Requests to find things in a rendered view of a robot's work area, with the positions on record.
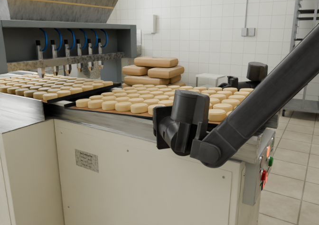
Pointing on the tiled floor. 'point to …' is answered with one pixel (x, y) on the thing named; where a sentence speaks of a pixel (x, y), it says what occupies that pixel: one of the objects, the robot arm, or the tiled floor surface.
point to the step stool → (209, 78)
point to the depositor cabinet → (29, 171)
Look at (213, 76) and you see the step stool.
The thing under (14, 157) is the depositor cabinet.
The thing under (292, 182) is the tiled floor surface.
